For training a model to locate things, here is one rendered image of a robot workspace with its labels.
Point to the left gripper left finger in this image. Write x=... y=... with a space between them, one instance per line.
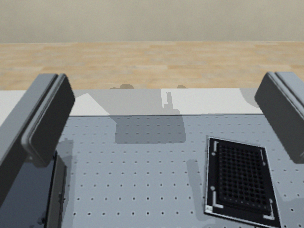
x=32 y=130

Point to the black well plate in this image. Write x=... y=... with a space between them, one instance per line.
x=237 y=161

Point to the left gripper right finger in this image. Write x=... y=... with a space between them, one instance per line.
x=280 y=97

